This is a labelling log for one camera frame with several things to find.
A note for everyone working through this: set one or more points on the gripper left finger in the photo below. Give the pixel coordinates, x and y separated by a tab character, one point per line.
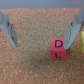
7	29

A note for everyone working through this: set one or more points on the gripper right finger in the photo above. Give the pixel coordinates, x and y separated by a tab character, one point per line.
71	33

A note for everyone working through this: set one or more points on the yellow block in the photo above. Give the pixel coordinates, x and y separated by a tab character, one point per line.
82	42

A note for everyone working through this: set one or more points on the pink block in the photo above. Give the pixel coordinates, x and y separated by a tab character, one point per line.
58	49

